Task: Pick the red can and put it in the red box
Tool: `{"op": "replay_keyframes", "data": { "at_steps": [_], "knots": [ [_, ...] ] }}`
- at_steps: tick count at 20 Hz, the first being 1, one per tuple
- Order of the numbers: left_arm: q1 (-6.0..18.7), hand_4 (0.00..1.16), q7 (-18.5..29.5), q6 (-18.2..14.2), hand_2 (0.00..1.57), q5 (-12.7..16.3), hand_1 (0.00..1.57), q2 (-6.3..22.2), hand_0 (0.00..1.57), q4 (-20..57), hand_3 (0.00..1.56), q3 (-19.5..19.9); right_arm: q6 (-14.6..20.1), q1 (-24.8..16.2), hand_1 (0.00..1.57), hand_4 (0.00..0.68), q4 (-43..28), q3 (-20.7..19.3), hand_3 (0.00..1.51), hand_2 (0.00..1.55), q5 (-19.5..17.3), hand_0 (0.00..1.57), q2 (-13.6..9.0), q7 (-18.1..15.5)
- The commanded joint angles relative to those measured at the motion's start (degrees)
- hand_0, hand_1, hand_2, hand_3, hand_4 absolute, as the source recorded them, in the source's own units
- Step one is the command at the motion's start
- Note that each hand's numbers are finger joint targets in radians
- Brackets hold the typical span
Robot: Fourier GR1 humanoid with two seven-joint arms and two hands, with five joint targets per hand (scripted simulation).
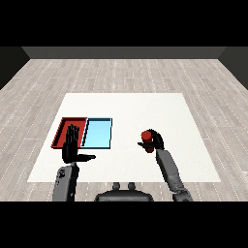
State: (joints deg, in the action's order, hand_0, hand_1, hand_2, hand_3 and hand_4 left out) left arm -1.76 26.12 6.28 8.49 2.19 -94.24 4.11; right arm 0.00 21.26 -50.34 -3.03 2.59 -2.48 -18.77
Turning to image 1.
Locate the dark grey robot body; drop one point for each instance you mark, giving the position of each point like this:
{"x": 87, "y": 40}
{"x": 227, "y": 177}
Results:
{"x": 123, "y": 194}

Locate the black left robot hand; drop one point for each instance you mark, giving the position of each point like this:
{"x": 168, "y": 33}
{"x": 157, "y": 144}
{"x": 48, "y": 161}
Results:
{"x": 70, "y": 151}

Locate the red shallow open box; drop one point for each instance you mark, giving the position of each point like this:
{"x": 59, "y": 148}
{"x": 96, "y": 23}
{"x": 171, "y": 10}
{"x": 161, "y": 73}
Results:
{"x": 66, "y": 132}

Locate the small red can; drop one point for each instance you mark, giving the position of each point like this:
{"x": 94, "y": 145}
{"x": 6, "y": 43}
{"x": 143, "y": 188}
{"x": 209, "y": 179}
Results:
{"x": 147, "y": 139}

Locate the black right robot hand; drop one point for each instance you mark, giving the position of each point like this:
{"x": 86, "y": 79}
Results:
{"x": 159, "y": 140}

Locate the light blue shallow open box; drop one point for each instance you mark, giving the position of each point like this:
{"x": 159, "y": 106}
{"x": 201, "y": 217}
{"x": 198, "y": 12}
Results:
{"x": 97, "y": 133}

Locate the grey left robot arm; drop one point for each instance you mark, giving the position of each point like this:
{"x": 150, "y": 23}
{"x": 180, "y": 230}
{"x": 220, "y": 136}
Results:
{"x": 66, "y": 182}

